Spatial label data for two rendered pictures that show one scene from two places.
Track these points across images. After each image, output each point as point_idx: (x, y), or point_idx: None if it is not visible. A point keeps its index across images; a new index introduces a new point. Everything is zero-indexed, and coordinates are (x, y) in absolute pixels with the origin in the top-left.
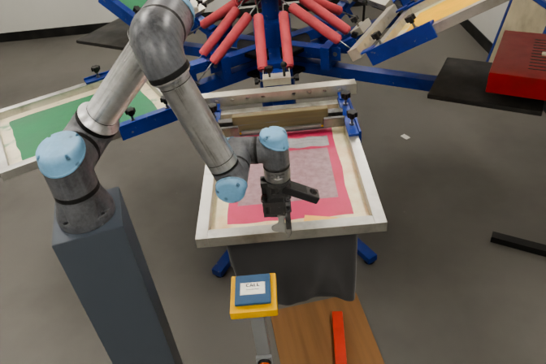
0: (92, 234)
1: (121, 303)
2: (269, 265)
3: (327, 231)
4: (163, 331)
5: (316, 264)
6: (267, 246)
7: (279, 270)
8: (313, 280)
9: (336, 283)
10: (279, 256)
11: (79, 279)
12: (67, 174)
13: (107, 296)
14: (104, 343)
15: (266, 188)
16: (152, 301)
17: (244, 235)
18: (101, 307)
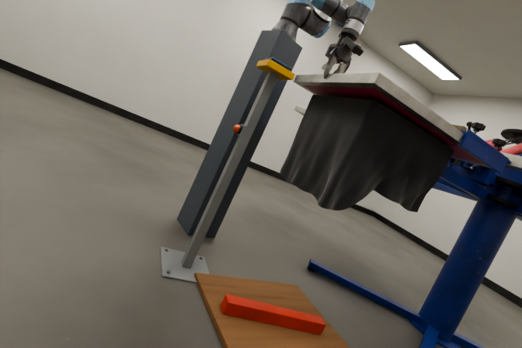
0: (272, 30)
1: (250, 78)
2: (309, 133)
3: (342, 77)
4: (245, 116)
5: (328, 145)
6: (318, 114)
7: (310, 142)
8: (316, 165)
9: (326, 182)
10: (317, 127)
11: (253, 53)
12: (290, 2)
13: (251, 69)
14: (231, 99)
15: (339, 36)
16: (256, 89)
17: (311, 74)
18: (245, 75)
